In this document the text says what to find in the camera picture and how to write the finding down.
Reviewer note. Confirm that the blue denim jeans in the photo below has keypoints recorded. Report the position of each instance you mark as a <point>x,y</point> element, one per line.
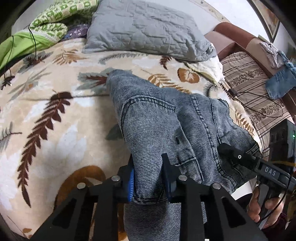
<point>186,127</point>

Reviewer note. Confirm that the beige leaf pattern blanket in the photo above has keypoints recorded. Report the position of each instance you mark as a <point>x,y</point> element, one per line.
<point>59,126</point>

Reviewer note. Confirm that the brown striped pillow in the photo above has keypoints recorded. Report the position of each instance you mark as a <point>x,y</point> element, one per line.
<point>246,77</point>

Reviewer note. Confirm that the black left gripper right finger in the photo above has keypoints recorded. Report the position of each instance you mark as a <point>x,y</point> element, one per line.
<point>170,178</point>

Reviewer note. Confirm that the grey quilted pillow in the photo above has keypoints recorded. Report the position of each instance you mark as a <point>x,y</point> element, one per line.
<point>149,28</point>

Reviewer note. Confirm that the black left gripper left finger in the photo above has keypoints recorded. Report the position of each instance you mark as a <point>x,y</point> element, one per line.
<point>126,174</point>

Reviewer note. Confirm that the brown headboard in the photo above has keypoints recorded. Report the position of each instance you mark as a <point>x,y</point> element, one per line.
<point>228,39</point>

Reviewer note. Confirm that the blue denim garment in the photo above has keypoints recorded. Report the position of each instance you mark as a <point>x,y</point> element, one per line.
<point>284,80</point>

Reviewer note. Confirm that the framed wall picture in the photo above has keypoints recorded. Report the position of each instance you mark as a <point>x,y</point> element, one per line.
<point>268,19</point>

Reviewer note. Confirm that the green patterned cloth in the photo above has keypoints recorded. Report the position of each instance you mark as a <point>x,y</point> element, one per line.
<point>47,29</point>

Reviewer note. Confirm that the purple plastic bag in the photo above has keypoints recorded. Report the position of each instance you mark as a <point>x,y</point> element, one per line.
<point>76,31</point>

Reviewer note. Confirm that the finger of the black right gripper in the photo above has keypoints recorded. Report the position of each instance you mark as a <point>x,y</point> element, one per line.
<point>238,157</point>

